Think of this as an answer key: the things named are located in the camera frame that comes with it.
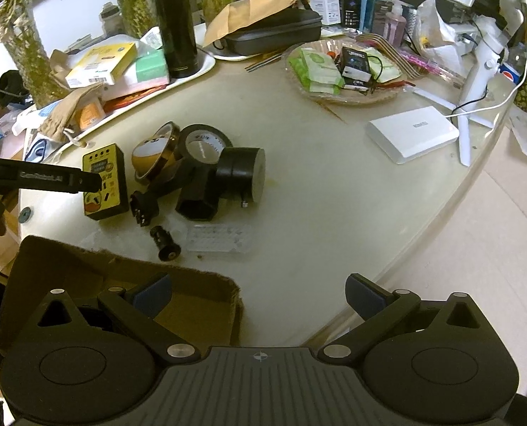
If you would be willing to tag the glass vase with stems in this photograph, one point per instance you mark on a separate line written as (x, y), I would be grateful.
(19, 35)

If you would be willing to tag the small black knob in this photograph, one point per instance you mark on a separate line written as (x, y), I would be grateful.
(168, 250)

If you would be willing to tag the black zip case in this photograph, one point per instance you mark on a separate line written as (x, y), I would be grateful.
(286, 28)

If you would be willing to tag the small black round cap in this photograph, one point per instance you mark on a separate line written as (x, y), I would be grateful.
(25, 215)

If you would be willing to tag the green tissue pack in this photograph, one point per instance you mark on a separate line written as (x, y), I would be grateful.
(148, 71)

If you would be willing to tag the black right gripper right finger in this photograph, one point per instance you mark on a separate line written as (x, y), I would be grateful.
(381, 312)

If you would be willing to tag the white serving tray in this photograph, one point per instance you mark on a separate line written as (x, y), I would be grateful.
(93, 113)

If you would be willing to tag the black thermos bottle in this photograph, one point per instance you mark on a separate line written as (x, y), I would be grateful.
(178, 43)

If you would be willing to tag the yellow white medicine box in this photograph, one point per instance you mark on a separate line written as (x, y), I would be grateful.
(103, 64)

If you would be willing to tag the yellow adapter box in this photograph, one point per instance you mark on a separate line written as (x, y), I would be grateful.
(112, 198)

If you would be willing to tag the clear plastic case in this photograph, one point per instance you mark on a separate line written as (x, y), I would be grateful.
(219, 238)

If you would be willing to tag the amber tape roll with dog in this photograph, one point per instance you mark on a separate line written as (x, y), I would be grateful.
(152, 155)

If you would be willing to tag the black tape roll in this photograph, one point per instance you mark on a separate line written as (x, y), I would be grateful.
(201, 145)

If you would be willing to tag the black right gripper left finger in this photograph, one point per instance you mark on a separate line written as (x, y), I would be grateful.
(135, 310)

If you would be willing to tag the brown cardboard box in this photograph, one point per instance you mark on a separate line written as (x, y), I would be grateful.
(205, 308)

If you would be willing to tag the brown paper envelope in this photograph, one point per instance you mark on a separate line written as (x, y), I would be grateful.
(241, 14)

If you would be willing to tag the white power bank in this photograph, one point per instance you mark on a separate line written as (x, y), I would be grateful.
(412, 134)

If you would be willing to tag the glass plate with snacks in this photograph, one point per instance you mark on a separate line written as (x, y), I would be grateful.
(354, 72)

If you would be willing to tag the tan drawstring pouch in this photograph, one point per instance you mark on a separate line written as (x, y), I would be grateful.
(61, 116)

